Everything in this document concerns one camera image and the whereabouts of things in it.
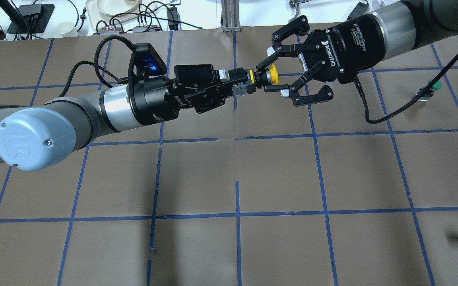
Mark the green push button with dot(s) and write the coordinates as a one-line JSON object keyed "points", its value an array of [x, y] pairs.
{"points": [[426, 93]]}

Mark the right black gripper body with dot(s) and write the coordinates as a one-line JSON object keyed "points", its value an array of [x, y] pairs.
{"points": [[346, 47]]}

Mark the black power adapter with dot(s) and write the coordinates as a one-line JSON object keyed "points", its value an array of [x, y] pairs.
{"points": [[173, 18]]}

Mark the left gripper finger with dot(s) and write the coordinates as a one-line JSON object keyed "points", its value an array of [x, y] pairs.
{"points": [[203, 99], [199, 76]]}

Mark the white paper cup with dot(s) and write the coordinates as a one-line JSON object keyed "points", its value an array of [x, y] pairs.
{"points": [[67, 29]]}

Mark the beige plate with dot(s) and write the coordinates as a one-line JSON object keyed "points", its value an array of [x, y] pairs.
{"points": [[113, 7]]}

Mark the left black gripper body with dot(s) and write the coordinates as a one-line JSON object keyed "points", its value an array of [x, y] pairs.
{"points": [[152, 101]]}

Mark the yellow push button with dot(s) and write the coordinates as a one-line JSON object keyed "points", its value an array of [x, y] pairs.
{"points": [[246, 81]]}

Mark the aluminium frame post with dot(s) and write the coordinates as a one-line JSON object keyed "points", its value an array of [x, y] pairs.
{"points": [[230, 16]]}

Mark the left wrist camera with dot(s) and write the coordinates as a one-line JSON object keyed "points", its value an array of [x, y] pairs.
{"points": [[145, 62]]}

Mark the black monitor stand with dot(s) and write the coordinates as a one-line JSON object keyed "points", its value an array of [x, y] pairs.
{"points": [[27, 19]]}

